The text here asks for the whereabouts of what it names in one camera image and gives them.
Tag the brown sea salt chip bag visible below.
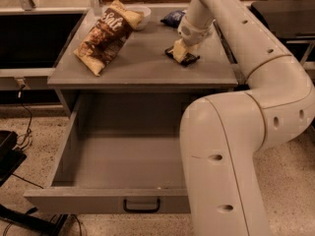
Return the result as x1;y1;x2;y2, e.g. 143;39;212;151
74;0;143;76

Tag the black drawer handle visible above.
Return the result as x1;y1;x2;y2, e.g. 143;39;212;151
123;199;160;213

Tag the blue snack bag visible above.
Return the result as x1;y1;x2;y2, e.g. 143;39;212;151
160;10;185;29

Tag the grey cabinet with counter top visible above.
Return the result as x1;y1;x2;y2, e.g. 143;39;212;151
47;4;238;111

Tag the black chair base left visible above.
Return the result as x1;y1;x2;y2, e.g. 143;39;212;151
0;130;70;236

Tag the black rxbar chocolate bar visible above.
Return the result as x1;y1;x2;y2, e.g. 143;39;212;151
164;47;200;67

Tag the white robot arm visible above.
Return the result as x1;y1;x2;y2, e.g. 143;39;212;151
180;0;315;236

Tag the grey open top drawer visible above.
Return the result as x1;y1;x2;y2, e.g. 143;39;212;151
25;93;190;213

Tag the white bowl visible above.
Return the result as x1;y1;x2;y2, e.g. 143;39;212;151
127;5;152;30

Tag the black cable on floor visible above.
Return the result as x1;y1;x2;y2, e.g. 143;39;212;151
13;84;45;190

